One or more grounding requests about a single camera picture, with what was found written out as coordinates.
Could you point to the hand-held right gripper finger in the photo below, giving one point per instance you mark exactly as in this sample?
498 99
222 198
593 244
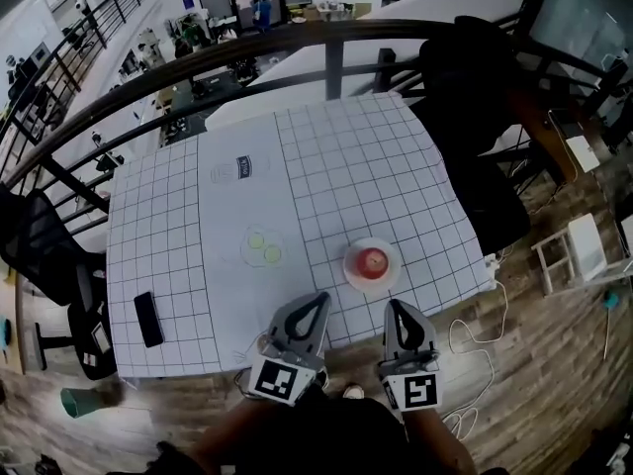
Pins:
420 325
390 332

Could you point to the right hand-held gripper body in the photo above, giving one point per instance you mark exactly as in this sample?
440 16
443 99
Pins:
414 391

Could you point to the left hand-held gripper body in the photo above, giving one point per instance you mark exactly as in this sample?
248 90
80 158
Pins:
277 381

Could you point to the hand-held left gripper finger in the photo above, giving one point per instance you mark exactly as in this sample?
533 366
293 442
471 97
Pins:
320 327
297 309

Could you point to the white plate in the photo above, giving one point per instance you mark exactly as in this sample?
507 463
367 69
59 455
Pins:
357 281

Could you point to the red apple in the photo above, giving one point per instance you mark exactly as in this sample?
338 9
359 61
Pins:
372 262

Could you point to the person's left forearm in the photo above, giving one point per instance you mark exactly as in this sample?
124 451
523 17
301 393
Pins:
237 431

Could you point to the person's right forearm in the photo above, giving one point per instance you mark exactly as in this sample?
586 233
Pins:
437 446

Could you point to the person's white shoe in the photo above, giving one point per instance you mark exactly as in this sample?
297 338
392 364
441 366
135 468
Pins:
354 392

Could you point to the person's black clothing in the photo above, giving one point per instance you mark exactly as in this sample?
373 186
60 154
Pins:
336 438

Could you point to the white power strip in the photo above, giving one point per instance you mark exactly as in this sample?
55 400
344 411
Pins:
491 264

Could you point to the black smartphone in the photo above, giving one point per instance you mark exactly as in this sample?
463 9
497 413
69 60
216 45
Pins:
148 319

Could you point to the white checkered tablecloth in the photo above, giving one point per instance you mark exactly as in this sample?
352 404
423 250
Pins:
371 166

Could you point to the small white-framed screen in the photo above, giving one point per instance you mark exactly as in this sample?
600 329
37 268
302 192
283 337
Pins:
101 338

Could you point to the white wooden stool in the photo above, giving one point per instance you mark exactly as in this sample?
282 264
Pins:
586 245

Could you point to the teal small object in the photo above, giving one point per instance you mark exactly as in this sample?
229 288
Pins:
612 300

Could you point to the green plastic cup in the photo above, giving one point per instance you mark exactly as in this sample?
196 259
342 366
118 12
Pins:
79 402

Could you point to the black chair with dark jacket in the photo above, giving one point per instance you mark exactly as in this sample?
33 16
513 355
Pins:
460 117

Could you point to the brown wooden desk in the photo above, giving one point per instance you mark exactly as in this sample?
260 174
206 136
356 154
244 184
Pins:
539 136

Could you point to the white flat box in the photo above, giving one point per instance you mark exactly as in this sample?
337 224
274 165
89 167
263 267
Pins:
583 152

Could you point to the black mesh office chair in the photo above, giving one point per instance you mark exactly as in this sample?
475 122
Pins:
44 250

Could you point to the curved dark metal railing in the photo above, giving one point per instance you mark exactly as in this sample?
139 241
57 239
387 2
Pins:
198 62

